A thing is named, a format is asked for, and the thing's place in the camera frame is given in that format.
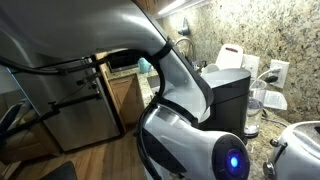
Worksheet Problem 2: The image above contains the teal cup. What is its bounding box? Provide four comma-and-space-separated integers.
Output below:
137, 57, 153, 75

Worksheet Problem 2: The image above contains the black and white coffee machine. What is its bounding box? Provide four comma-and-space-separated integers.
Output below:
199, 68, 252, 141

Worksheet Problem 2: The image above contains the kitchen sink basin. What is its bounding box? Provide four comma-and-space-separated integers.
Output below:
146, 74, 162, 96

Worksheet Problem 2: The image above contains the black built-in microwave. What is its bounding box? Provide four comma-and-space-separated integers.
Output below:
107, 49, 143, 74

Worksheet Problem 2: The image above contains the large white plate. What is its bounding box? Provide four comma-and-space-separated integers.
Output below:
200, 63, 221, 75

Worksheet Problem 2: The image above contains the curved steel faucet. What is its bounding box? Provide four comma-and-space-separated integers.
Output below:
174, 37, 198, 64

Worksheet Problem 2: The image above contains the dark grey hanging utensil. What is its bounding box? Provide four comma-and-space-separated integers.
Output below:
177, 17, 192, 37

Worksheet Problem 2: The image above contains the white cutting board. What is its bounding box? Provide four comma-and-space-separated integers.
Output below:
214, 43, 244, 71

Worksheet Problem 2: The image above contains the long cabinet light bar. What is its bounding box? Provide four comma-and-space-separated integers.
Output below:
157, 0, 208, 17

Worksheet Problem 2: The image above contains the stainless steel appliance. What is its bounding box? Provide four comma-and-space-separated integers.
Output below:
13, 54, 122, 153

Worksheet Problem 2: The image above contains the black power plug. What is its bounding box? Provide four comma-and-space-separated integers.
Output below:
263, 75, 279, 84

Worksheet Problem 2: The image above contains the white paper booklet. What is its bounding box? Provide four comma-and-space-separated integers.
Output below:
262, 89, 288, 111

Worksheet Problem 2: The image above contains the silver toaster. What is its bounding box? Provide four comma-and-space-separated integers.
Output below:
262, 120, 320, 180

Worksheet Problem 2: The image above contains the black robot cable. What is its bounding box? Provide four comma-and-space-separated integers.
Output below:
0, 39, 176, 180

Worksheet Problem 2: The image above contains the white switch plate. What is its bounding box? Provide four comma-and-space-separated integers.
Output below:
241, 53, 261, 79

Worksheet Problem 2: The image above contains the white power cable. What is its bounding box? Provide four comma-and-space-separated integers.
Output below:
249, 66, 282, 90

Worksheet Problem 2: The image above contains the white wall outlet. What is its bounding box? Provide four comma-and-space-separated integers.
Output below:
269, 59, 290, 89

